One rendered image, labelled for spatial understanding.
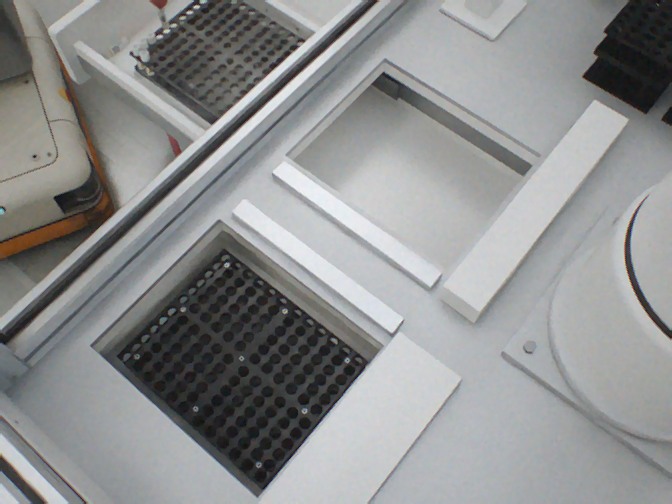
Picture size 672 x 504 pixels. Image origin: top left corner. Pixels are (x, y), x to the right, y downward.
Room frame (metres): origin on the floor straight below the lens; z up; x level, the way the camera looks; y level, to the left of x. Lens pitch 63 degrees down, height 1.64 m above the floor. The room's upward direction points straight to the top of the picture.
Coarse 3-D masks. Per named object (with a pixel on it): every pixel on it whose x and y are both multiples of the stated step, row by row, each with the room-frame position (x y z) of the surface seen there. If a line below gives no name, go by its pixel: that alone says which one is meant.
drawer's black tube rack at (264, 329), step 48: (240, 288) 0.32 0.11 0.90; (192, 336) 0.26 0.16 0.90; (240, 336) 0.26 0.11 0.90; (288, 336) 0.26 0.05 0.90; (336, 336) 0.26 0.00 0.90; (192, 384) 0.20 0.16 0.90; (240, 384) 0.20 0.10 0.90; (288, 384) 0.20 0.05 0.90; (336, 384) 0.20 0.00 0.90; (240, 432) 0.15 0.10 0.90; (288, 432) 0.15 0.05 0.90
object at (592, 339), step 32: (608, 224) 0.37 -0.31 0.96; (640, 224) 0.27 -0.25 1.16; (576, 256) 0.33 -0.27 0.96; (608, 256) 0.26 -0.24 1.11; (640, 256) 0.24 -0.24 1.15; (576, 288) 0.27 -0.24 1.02; (608, 288) 0.23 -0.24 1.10; (640, 288) 0.22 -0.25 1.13; (544, 320) 0.26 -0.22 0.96; (576, 320) 0.24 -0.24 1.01; (608, 320) 0.21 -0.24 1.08; (640, 320) 0.20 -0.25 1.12; (512, 352) 0.22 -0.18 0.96; (544, 352) 0.22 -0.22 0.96; (576, 352) 0.21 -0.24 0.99; (608, 352) 0.19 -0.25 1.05; (640, 352) 0.18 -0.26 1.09; (544, 384) 0.19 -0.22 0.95; (576, 384) 0.18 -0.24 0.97; (608, 384) 0.17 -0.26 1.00; (640, 384) 0.16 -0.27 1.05; (608, 416) 0.15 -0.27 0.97; (640, 416) 0.15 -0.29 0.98; (640, 448) 0.12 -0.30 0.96
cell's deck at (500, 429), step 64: (576, 0) 0.74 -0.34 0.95; (384, 64) 0.63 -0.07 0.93; (448, 64) 0.62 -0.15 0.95; (512, 64) 0.62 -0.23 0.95; (576, 64) 0.62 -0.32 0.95; (320, 128) 0.53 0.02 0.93; (512, 128) 0.52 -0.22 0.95; (640, 128) 0.52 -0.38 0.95; (256, 192) 0.42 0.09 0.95; (512, 192) 0.42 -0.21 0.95; (576, 192) 0.42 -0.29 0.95; (640, 192) 0.42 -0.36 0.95; (192, 256) 0.35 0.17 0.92; (128, 320) 0.27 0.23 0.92; (448, 320) 0.26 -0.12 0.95; (512, 320) 0.26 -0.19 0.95; (64, 384) 0.19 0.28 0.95; (128, 384) 0.19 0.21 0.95; (512, 384) 0.19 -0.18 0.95; (64, 448) 0.13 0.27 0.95; (128, 448) 0.13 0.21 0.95; (192, 448) 0.13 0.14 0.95; (448, 448) 0.13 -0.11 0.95; (512, 448) 0.13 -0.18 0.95; (576, 448) 0.13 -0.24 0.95
